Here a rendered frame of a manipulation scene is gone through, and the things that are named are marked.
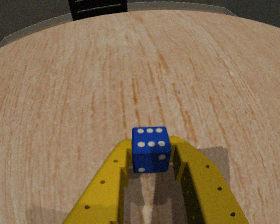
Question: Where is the blue die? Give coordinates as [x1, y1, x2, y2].
[132, 126, 172, 173]

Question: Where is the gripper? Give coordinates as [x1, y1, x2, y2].
[62, 136, 249, 224]

